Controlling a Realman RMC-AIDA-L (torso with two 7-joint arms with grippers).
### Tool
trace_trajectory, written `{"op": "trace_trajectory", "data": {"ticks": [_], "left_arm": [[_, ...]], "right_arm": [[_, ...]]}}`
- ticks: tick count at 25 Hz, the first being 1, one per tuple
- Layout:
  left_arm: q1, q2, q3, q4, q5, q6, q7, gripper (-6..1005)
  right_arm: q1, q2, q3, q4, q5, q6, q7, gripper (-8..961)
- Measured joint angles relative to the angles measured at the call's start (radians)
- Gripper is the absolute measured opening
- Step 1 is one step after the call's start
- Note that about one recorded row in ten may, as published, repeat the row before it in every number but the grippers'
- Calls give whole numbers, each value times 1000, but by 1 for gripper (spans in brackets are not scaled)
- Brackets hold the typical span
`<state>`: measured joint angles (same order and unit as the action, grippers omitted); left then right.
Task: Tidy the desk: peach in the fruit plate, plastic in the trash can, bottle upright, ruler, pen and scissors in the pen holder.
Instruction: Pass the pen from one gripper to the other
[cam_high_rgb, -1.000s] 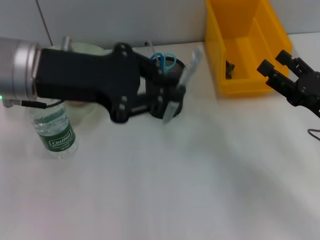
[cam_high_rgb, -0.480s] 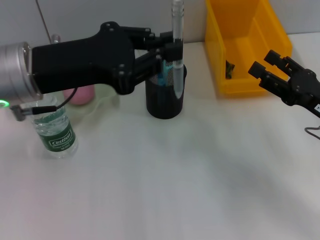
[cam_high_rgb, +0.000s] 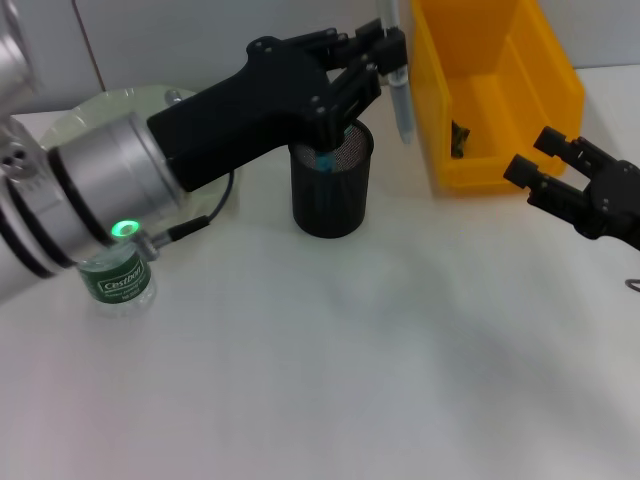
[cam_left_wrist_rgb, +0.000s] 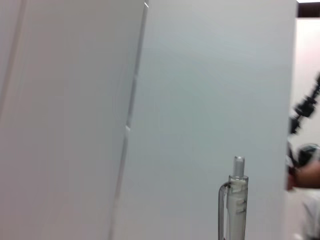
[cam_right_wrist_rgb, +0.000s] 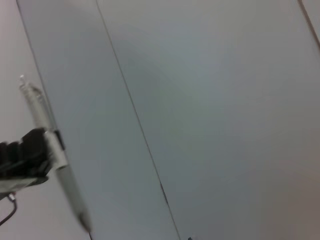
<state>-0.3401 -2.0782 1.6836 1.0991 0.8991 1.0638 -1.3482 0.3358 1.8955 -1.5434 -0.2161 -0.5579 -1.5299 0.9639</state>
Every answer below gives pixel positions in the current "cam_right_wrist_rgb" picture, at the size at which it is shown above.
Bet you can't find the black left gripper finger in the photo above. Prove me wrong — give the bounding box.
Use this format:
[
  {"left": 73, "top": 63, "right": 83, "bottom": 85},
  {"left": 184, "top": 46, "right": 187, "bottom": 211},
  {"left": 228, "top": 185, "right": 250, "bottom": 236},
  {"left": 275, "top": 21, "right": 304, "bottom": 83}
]
[
  {"left": 0, "top": 127, "right": 50, "bottom": 180},
  {"left": 53, "top": 129, "right": 66, "bottom": 151}
]

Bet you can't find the grey clear ballpoint pen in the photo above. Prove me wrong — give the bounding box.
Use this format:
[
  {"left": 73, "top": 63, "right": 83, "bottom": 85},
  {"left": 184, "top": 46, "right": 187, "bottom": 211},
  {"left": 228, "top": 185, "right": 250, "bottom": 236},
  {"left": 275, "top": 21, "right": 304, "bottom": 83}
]
[{"left": 18, "top": 74, "right": 94, "bottom": 235}]

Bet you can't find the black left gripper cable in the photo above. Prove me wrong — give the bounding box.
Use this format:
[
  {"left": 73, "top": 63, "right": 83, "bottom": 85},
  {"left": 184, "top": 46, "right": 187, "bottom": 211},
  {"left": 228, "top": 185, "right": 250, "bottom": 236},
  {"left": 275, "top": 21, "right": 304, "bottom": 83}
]
[{"left": 0, "top": 193, "right": 19, "bottom": 224}]

